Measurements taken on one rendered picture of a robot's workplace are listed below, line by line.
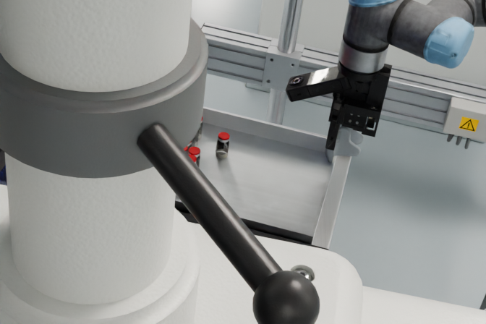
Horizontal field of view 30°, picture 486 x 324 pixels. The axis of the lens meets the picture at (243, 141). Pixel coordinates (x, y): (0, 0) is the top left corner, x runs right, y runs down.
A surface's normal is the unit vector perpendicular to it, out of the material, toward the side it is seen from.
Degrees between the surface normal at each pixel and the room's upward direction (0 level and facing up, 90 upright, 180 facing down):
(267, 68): 90
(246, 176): 0
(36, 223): 90
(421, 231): 0
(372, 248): 0
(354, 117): 90
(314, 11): 90
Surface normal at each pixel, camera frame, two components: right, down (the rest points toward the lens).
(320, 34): -0.24, 0.59
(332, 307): 0.11, -0.77
